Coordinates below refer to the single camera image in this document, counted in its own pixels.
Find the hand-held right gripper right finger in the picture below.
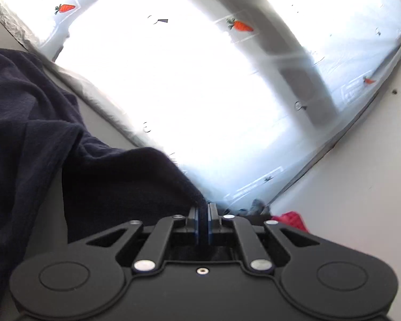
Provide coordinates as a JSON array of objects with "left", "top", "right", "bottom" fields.
[{"left": 207, "top": 203, "right": 322, "bottom": 271}]

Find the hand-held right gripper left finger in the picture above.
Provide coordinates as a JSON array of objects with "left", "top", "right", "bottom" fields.
[{"left": 86, "top": 207, "right": 199, "bottom": 272}]

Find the dark navy sweater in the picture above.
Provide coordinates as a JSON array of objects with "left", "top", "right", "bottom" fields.
[{"left": 0, "top": 47, "right": 209, "bottom": 321}]

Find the grey-blue garment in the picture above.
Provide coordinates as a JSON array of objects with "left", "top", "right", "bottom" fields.
[{"left": 236, "top": 198, "right": 272, "bottom": 217}]

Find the red cloth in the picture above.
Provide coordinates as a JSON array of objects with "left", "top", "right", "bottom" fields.
[{"left": 271, "top": 211, "right": 311, "bottom": 234}]

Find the white carrot-printed plastic sheet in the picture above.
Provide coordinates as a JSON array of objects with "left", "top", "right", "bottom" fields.
[{"left": 0, "top": 0, "right": 401, "bottom": 218}]

